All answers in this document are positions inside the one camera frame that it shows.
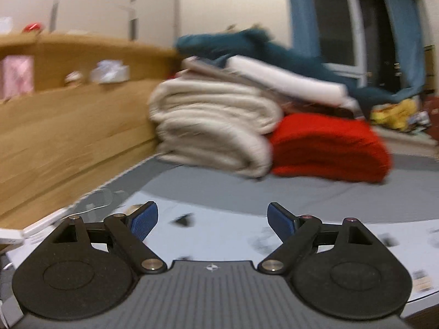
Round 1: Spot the grey bed sheet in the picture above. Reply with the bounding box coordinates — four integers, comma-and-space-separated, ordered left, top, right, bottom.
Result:
73, 151, 439, 226

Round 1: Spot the white folded cloth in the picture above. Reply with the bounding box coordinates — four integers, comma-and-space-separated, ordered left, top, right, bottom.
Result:
226, 56, 349, 105

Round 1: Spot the blue curtain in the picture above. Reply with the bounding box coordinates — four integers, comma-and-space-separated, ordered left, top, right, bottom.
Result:
382, 0, 428, 90
284, 0, 323, 66

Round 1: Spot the yellow plush toy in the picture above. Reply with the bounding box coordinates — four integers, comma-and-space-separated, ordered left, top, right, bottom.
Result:
370, 99, 418, 131

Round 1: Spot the window sill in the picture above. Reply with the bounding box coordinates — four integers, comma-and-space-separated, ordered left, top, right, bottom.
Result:
376, 128, 439, 152

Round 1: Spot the teal blanket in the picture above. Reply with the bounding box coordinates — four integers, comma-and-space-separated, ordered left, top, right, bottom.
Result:
175, 29, 423, 105

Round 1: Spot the window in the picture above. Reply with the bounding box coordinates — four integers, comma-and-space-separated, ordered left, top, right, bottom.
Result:
308, 0, 406, 87

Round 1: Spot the cream folded blanket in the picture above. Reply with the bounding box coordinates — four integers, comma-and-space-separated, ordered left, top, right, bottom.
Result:
148, 70, 284, 179

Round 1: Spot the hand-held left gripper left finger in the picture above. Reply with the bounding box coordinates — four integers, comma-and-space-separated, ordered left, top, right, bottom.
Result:
51, 202, 168, 275

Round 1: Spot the printed bed sheet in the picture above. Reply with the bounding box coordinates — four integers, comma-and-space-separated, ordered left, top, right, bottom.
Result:
6, 191, 439, 317

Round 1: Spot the white power strip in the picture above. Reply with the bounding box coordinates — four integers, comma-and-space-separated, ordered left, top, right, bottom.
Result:
0, 208, 68, 246

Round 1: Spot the white tissue pack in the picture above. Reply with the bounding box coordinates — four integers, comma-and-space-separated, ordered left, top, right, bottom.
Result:
91, 59, 130, 84

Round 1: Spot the wooden headboard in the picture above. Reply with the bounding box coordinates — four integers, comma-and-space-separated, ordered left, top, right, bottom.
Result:
0, 32, 179, 231

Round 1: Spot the white wardrobe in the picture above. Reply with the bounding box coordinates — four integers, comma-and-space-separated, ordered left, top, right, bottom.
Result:
0, 0, 179, 42

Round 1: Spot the red cushion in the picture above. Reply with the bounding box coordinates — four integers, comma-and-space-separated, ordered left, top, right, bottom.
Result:
424, 97, 439, 119

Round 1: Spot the pink box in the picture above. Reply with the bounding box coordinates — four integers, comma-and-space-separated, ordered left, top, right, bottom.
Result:
1, 55, 35, 101

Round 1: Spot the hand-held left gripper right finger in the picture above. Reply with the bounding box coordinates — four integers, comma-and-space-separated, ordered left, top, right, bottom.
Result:
258, 202, 381, 275

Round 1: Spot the red folded blanket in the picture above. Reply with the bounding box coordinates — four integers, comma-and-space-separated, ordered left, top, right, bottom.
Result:
269, 113, 392, 183

